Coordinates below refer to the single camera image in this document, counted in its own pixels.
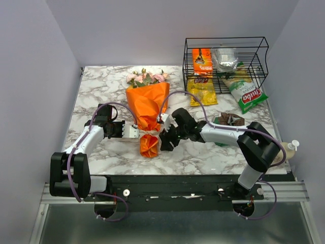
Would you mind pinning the green white cassava chip bag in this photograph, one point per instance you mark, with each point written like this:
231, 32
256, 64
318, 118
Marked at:
243, 89

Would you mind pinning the yellow lays chip bag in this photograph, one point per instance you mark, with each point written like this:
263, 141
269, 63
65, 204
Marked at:
203, 89

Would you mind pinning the orange wrapping paper sheet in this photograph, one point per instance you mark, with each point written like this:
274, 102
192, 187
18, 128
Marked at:
146, 102

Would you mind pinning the green brown snack bag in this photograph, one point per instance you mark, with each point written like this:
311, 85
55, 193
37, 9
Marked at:
229, 119

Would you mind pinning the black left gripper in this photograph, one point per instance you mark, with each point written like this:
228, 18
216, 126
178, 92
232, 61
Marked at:
120, 135

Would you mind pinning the silver foil packet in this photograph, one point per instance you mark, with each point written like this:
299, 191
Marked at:
225, 59

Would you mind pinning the orange razor package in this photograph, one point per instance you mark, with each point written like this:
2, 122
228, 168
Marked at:
202, 61

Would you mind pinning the aluminium frame rail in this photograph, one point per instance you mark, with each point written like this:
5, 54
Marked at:
283, 216

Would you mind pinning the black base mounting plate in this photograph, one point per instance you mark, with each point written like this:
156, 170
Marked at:
138, 193

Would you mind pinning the cream printed ribbon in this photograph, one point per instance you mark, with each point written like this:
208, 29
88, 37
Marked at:
152, 133

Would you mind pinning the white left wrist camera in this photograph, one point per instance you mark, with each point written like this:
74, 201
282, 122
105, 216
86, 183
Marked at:
130, 132

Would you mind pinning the pink fake flower bunch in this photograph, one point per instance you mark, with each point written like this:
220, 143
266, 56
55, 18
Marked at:
161, 77

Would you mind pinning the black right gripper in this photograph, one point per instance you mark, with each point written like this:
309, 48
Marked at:
165, 138

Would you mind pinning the cream lotion pump bottle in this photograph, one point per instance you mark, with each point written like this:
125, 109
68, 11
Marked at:
290, 149

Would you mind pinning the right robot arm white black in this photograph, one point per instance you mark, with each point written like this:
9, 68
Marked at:
258, 147

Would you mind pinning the black wire basket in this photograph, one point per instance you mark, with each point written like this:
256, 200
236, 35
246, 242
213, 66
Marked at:
251, 51

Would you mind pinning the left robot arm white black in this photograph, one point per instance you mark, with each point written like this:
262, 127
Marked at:
69, 170

